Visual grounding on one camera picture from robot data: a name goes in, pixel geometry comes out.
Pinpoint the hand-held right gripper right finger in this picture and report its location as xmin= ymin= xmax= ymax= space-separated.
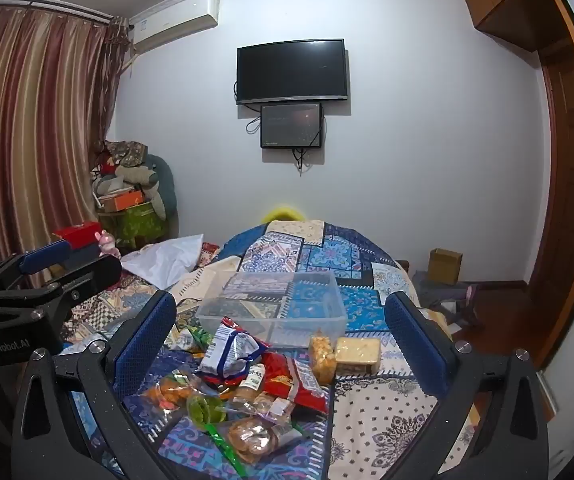
xmin=384 ymin=290 xmax=551 ymax=480

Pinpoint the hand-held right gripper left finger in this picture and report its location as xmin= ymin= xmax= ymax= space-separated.
xmin=11 ymin=290 xmax=188 ymax=480

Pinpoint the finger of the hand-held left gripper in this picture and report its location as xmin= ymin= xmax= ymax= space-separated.
xmin=0 ymin=239 xmax=74 ymax=293
xmin=0 ymin=257 xmax=124 ymax=328

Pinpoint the orange snack packet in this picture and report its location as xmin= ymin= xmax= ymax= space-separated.
xmin=124 ymin=370 xmax=203 ymax=418

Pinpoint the blue and white snack bag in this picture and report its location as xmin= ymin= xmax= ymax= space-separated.
xmin=198 ymin=316 xmax=272 ymax=381

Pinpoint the green jelly cup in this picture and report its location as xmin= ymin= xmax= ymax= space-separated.
xmin=186 ymin=394 xmax=228 ymax=426

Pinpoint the yellow bumpy snack packet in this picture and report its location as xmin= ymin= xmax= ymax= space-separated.
xmin=308 ymin=334 xmax=338 ymax=386

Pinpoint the brown snack packet white label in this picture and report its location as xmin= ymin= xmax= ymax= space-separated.
xmin=231 ymin=364 xmax=268 ymax=411

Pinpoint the red snack bag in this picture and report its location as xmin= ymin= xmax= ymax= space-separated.
xmin=262 ymin=351 xmax=330 ymax=416

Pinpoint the green stick packet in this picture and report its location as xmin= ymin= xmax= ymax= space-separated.
xmin=204 ymin=422 xmax=248 ymax=480

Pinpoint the clear plastic container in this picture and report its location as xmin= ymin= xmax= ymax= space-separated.
xmin=196 ymin=272 xmax=348 ymax=348

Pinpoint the clear bread packet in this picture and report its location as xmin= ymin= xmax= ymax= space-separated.
xmin=227 ymin=415 xmax=303 ymax=463

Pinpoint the pink toy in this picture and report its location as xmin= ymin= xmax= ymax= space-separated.
xmin=96 ymin=230 xmax=122 ymax=261

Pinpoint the red box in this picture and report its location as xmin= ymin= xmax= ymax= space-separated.
xmin=52 ymin=222 xmax=100 ymax=250

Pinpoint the green and yellow snack packet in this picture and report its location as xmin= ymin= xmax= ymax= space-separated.
xmin=167 ymin=325 xmax=213 ymax=353

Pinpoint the pale square cake packet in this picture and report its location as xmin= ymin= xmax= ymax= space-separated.
xmin=334 ymin=336 xmax=383 ymax=376

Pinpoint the green patterned box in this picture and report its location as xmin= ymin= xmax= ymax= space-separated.
xmin=99 ymin=205 xmax=168 ymax=253

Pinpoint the grey clothes pile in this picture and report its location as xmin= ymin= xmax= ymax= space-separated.
xmin=412 ymin=270 xmax=488 ymax=331

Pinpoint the white pillow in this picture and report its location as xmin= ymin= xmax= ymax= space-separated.
xmin=121 ymin=234 xmax=205 ymax=291

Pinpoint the orange box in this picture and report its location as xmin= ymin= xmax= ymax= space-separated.
xmin=99 ymin=191 xmax=145 ymax=213

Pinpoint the cardboard box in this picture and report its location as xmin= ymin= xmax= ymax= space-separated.
xmin=427 ymin=248 xmax=464 ymax=286

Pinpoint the grey plush toy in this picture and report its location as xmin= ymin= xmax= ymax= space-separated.
xmin=92 ymin=141 xmax=178 ymax=221

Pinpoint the patchwork blanket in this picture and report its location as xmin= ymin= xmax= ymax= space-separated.
xmin=62 ymin=220 xmax=468 ymax=480

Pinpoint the striped brown curtain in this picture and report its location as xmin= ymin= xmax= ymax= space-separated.
xmin=0 ymin=0 xmax=132 ymax=291

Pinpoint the small clear snack packet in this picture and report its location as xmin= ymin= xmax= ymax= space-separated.
xmin=254 ymin=395 xmax=298 ymax=423

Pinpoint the yellow round object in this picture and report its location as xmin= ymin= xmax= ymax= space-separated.
xmin=262 ymin=205 xmax=305 ymax=223

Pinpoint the brown wooden door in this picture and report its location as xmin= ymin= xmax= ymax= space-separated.
xmin=527 ymin=0 xmax=574 ymax=361

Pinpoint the white air conditioner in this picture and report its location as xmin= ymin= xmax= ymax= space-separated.
xmin=129 ymin=0 xmax=220 ymax=55

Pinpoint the black monitor cable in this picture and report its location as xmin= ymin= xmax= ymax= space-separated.
xmin=292 ymin=147 xmax=313 ymax=176

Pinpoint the small black wall monitor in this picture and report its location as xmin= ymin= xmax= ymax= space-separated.
xmin=259 ymin=102 xmax=324 ymax=150

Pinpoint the black wall television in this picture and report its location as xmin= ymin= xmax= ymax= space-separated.
xmin=236 ymin=38 xmax=349 ymax=106

